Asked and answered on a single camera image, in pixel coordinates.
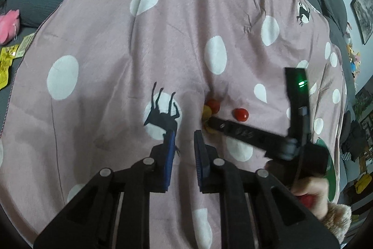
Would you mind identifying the green plastic bowl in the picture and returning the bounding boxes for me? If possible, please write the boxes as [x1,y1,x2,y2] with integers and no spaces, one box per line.
[316,137,336,200]

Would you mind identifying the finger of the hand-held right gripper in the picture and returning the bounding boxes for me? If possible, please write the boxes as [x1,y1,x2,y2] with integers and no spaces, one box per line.
[204,116,290,156]

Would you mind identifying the person's right hand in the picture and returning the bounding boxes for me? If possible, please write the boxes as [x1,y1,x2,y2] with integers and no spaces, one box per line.
[291,176,330,221]

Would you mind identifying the pink plush toy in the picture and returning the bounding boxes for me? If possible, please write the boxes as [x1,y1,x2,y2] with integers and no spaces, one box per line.
[0,9,21,44]

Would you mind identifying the pink polka dot blanket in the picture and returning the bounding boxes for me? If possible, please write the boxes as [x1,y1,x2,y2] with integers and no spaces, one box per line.
[0,0,354,249]

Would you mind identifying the small pale packet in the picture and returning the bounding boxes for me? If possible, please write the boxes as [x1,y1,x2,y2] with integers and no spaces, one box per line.
[18,35,35,59]

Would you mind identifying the dark clothing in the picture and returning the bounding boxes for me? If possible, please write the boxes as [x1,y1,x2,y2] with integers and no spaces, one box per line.
[341,111,368,162]

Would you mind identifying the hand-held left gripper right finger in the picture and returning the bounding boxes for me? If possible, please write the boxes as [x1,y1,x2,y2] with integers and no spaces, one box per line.
[194,130,340,249]

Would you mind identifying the colourful toy figures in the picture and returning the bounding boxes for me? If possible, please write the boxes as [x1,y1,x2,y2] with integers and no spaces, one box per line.
[345,23,362,79]

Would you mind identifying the framed wall picture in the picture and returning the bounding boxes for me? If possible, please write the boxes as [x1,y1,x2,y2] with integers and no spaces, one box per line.
[350,0,373,45]

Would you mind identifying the yellow packet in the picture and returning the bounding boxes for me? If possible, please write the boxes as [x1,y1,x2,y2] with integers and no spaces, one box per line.
[0,45,20,90]

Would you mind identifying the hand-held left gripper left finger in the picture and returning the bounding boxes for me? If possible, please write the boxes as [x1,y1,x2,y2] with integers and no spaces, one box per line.
[34,131,177,249]

